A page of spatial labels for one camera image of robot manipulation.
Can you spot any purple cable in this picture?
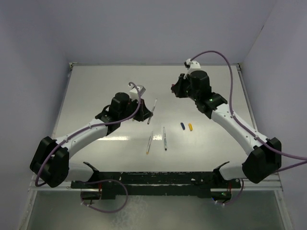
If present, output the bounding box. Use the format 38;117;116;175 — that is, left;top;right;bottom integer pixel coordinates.
189;50;307;207
35;82;142;213

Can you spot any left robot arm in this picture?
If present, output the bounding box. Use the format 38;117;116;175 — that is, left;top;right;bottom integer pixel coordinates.
30;92;153;188

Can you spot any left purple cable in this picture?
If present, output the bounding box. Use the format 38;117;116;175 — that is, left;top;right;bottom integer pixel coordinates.
35;82;142;213

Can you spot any purple marker pen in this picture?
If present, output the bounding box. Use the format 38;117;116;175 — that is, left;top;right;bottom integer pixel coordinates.
147;98;158;125

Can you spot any blue marker pen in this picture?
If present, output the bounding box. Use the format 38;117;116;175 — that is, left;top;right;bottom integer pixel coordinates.
163;127;167;151

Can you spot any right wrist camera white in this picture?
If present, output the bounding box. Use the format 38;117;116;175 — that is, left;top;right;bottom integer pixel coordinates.
184;58;201;74

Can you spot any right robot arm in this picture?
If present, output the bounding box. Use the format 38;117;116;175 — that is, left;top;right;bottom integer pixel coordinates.
171;70;282;187

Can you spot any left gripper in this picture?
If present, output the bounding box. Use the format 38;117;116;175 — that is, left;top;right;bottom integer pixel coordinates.
119;97;152;122

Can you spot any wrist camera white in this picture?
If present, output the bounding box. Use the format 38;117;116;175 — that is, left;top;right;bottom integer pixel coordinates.
184;58;201;74
129;85;146;101

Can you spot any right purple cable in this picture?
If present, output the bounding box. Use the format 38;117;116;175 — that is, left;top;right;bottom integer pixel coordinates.
189;50;307;207

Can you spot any aluminium frame rail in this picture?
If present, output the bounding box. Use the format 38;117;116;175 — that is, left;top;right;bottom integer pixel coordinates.
28;174;283;192

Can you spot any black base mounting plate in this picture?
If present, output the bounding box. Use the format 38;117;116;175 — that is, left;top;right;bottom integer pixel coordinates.
71;172;241;200

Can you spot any yellow marker pen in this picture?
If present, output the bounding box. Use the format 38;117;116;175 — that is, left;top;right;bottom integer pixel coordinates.
146;131;154;155

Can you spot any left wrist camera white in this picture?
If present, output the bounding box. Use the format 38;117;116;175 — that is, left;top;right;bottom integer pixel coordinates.
129;85;146;101

